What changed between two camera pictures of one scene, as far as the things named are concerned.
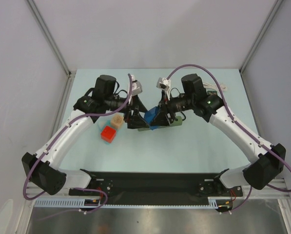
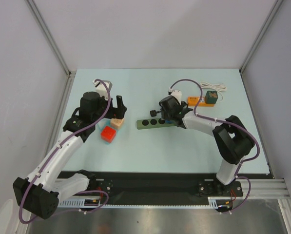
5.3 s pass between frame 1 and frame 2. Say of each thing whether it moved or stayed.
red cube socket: stayed
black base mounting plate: stayed
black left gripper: moved
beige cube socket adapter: stayed
